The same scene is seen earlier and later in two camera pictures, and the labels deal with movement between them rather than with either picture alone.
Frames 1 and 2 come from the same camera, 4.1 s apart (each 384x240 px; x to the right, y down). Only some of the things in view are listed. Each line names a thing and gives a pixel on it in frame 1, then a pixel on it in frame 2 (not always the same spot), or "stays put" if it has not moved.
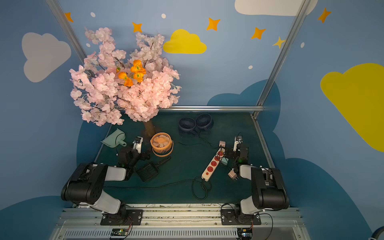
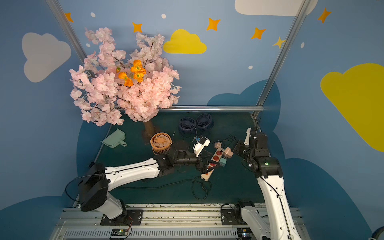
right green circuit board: x=245 y=233 stays put
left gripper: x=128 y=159 -> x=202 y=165
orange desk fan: x=162 y=144 stays put
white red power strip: x=215 y=161 stays put
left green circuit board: x=119 y=232 stays put
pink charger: x=232 y=174 -> x=217 y=144
